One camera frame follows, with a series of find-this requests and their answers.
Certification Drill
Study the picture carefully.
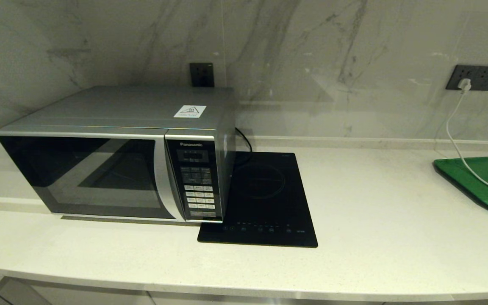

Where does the dark glass microwave door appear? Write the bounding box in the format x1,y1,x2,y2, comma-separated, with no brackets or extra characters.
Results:
0,131,185,221

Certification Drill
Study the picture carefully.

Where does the silver Panasonic microwave oven body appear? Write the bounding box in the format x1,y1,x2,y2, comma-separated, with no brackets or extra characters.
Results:
0,86,237,224

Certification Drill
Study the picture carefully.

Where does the black induction cooktop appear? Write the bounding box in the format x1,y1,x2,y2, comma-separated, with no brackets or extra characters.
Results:
197,152,319,248

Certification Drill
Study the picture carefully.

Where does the white warning sticker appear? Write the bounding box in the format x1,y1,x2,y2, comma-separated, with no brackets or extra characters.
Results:
173,105,207,119

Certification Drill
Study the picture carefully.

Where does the black cable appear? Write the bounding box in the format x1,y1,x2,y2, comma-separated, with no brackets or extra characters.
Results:
235,127,253,153

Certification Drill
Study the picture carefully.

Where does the small black wall socket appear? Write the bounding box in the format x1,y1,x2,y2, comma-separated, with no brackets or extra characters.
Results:
189,63,215,88

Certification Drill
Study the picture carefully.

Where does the white power cable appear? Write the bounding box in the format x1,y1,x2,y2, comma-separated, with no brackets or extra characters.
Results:
445,91,488,194

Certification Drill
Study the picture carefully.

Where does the wide black wall socket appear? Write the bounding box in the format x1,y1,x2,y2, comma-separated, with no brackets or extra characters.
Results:
446,64,488,92

